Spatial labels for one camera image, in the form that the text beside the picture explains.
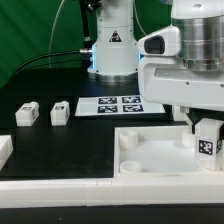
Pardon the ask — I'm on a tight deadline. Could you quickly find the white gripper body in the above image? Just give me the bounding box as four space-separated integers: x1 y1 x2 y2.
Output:
138 56 224 112

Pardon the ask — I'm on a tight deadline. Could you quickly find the white square tabletop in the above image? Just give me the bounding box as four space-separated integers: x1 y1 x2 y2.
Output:
114 125 224 177

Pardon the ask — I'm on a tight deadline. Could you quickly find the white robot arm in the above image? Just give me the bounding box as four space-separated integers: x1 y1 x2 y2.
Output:
86 0 224 111

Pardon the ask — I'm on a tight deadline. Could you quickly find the white marker sheet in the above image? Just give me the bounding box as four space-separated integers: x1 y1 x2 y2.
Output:
75 95 165 116

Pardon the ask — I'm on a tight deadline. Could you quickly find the white front obstacle bar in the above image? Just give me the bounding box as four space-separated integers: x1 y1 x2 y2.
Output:
0 173 224 208

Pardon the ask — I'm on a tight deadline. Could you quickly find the white obstacle bar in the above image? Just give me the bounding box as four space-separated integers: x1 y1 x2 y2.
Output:
0 135 13 171
0 173 224 208

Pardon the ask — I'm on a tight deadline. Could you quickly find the green backdrop curtain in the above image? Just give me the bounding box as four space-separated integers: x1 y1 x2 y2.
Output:
0 0 174 89

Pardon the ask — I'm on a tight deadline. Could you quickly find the white left obstacle bar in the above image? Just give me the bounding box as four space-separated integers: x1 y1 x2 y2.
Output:
0 135 13 171

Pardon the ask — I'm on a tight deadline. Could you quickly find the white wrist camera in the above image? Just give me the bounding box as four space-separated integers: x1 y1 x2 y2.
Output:
137 25 181 57

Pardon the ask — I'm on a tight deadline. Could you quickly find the black cable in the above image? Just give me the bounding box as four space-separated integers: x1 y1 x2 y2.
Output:
13 48 94 76

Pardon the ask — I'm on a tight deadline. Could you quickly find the white thin cable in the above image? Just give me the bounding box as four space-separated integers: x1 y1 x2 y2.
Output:
48 0 68 69

